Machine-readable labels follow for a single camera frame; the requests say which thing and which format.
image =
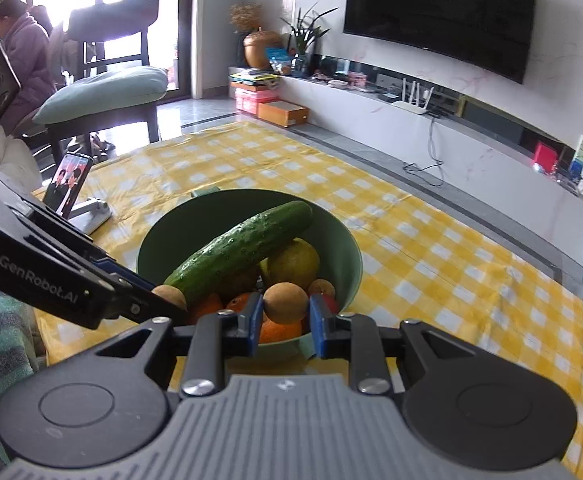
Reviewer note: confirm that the white tissue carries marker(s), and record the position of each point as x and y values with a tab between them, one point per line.
14	160

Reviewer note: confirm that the dark wooden chair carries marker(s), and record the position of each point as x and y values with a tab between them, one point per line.
111	15

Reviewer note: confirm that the smartphone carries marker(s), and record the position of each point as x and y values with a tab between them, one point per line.
67	182

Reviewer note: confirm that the green colander bowl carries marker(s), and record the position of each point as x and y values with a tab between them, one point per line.
341	260

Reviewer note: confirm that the white router with antennas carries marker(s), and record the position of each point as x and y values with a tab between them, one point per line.
414	105

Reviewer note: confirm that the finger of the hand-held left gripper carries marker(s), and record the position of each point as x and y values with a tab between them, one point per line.
136	305
121	272

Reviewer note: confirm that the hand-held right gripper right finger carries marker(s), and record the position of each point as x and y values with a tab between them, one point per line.
321	325

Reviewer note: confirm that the orange cardboard box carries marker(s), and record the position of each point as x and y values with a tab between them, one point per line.
281	114

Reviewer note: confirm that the blue snack bag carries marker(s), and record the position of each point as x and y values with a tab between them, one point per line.
276	59

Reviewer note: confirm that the yellow-green pear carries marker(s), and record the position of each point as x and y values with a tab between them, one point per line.
294	262

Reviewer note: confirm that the black wall television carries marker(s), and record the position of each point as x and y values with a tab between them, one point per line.
441	10

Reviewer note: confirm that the golden vase with dried flowers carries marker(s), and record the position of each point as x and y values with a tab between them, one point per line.
261	47

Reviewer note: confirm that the small brown longan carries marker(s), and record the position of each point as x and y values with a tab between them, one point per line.
285	302
321	287
169	296

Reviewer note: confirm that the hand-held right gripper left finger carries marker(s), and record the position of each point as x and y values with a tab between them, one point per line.
252	322

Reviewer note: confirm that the pale green seat cushion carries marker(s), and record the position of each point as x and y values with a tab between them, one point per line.
101	92

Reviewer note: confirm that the white marble television console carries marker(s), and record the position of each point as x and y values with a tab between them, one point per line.
496	175

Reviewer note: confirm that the red cherry tomato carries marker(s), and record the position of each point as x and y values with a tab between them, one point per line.
330	305

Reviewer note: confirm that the red box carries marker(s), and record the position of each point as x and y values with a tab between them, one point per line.
545	157

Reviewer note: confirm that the yellow green folder stack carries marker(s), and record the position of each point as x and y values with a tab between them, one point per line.
251	80

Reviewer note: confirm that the white phone stand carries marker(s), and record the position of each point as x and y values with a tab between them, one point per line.
94	215

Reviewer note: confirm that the yellow checkered tablecloth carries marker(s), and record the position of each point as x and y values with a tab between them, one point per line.
446	260

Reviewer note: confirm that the orange tangerine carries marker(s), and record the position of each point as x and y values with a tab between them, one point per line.
206	308
279	333
239	303

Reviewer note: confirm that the green plant in vase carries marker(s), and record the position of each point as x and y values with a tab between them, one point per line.
306	35

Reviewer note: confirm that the green cucumber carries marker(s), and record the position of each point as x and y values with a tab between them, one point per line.
241	247

